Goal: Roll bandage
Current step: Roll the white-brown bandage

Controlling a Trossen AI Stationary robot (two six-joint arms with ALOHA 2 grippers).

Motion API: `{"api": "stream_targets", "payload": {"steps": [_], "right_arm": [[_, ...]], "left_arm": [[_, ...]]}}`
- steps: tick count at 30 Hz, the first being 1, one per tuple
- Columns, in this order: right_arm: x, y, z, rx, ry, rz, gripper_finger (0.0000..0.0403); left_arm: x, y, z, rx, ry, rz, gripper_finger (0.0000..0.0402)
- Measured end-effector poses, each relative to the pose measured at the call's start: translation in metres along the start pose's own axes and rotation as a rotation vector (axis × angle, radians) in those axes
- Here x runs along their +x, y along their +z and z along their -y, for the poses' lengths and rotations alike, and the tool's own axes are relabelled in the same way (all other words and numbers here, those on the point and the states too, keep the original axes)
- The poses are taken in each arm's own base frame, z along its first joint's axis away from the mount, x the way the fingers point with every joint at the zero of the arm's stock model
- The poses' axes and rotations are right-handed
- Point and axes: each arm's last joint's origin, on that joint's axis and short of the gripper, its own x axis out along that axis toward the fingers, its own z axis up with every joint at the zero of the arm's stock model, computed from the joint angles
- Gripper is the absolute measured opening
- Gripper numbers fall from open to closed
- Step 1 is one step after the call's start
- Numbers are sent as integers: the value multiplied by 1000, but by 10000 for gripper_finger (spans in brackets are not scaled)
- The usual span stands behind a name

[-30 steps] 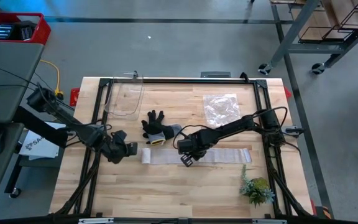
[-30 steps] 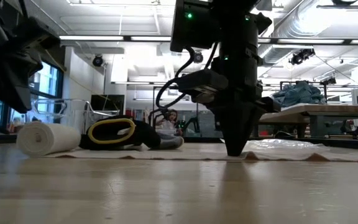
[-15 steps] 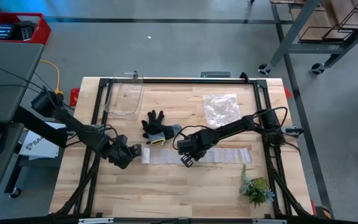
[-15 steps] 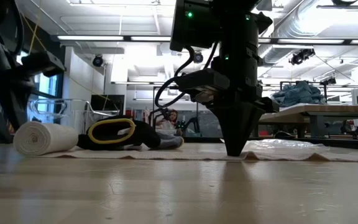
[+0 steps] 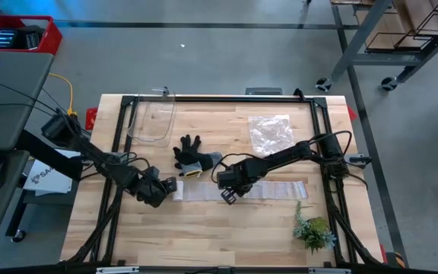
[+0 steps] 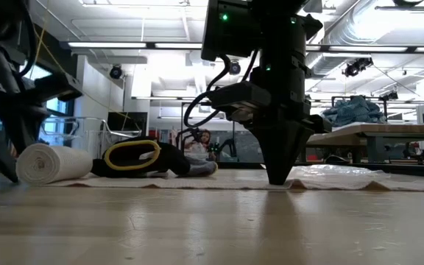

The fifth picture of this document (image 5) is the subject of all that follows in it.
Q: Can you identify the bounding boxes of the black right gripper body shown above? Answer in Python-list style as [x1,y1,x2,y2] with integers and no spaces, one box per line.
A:
[217,160,259,196]

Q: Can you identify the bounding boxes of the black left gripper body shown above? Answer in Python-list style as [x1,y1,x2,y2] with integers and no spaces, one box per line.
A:
[135,166,169,209]

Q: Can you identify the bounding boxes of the clear plastic bag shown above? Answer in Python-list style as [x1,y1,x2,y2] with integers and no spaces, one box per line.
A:
[247,114,297,157]

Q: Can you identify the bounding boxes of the black grey work glove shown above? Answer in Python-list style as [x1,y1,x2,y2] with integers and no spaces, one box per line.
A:
[172,134,224,179]

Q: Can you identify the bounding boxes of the clear plastic bin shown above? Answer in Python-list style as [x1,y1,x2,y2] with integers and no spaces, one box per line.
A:
[127,88,177,148]

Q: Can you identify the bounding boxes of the small artificial potted plant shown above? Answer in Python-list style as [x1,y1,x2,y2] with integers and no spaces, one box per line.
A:
[292,200,338,255]

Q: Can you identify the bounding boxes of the white printed paper sheet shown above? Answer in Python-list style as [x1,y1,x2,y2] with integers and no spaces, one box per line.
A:
[23,148,82,197]

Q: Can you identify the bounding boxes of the black desk stand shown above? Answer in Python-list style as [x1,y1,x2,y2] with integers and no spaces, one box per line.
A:
[5,129,84,244]

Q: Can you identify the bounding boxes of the black cart caster wheel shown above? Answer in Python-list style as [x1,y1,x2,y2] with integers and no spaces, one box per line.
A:
[379,76,398,92]
[316,77,334,93]

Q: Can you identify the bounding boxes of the black desk caster wheel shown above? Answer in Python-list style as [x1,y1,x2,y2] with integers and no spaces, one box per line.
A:
[11,228,27,244]

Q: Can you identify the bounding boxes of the grey desk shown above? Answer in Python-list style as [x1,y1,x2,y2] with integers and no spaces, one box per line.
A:
[0,51,56,251]

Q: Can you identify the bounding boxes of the orange black striped block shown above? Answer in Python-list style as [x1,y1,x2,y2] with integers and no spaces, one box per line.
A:
[384,250,407,269]

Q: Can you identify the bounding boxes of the red plastic crate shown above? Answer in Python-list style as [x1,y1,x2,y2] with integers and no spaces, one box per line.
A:
[0,14,63,56]

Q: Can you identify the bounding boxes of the grey metal cart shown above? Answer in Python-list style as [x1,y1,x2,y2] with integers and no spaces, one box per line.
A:
[316,0,438,92]

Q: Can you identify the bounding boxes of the black devices in crate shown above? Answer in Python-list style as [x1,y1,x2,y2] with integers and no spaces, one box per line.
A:
[0,24,46,51]

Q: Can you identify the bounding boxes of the brown cardboard box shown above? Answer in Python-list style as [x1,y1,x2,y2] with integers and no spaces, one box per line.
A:
[355,0,438,50]

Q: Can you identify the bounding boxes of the black aluminium table frame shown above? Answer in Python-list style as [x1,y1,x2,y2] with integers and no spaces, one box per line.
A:
[65,93,386,267]

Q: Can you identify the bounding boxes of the white metal bracket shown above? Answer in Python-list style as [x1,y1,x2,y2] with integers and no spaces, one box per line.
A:
[95,266,141,274]
[307,267,352,274]

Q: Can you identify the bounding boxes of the yellow floor cable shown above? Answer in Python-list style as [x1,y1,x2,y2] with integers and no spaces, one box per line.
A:
[47,72,79,118]

